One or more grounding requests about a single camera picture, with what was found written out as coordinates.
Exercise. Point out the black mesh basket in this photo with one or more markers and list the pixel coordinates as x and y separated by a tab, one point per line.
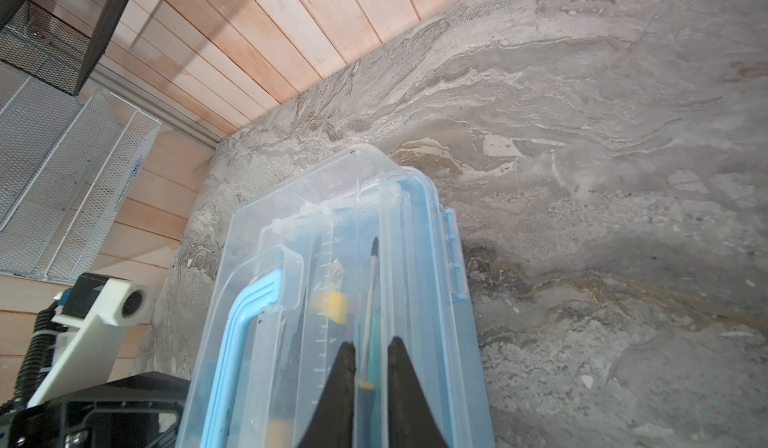
42	45

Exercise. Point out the blue plastic tool box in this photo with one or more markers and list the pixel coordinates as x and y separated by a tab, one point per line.
265	354

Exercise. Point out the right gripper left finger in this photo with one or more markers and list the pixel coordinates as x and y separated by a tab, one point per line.
332	423

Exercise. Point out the black yellow screwdriver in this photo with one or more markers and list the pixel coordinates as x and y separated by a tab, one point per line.
364	383

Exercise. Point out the white wire mesh shelf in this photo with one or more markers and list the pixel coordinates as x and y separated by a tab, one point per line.
67	165

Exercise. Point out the horizontal aluminium wall rail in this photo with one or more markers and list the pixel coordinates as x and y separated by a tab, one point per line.
159	106

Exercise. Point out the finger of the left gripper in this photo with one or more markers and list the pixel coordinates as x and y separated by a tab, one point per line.
143	410

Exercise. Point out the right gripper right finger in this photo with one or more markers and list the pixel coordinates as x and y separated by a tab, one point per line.
410	420

